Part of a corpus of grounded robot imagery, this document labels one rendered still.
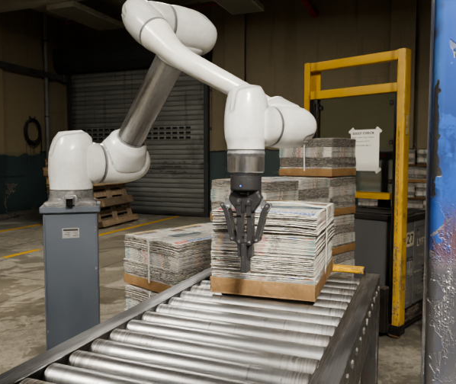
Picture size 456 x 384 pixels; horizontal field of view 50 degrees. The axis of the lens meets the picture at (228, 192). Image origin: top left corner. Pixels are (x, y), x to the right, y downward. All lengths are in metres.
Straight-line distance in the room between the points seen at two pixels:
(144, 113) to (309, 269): 0.85
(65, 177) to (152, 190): 8.39
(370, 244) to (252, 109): 2.51
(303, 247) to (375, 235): 2.26
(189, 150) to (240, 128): 8.65
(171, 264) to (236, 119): 1.01
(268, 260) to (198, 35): 0.75
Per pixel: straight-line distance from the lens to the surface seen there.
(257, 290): 1.31
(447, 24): 0.18
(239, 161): 1.13
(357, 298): 1.36
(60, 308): 1.89
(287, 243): 1.27
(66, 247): 1.84
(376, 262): 3.54
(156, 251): 2.08
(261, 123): 1.14
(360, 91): 3.40
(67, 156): 1.82
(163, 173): 10.07
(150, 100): 1.74
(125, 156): 1.86
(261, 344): 1.03
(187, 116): 9.82
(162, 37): 1.43
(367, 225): 3.52
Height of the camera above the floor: 1.17
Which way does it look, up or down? 4 degrees down
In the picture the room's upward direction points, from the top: straight up
